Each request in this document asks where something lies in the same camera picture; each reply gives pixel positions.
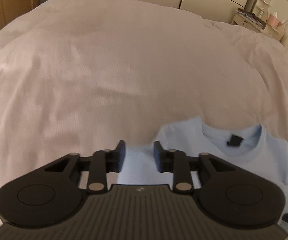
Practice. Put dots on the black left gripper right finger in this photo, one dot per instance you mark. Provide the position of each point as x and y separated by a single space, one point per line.
206 165

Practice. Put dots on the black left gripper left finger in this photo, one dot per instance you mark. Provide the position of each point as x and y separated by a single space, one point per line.
97 166

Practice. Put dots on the light blue t-shirt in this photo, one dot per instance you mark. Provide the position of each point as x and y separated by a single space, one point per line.
252 149

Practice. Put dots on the white bed sheet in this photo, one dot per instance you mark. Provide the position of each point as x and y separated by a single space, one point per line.
80 75

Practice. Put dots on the cream dressing table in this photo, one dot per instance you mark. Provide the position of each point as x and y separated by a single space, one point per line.
254 24

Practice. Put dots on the dark patterned box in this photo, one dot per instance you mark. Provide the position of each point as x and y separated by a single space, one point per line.
252 17

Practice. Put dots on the pink cup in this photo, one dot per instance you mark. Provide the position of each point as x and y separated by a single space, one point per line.
273 21

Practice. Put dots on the white oval vanity mirror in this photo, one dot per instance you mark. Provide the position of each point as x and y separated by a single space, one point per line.
279 10

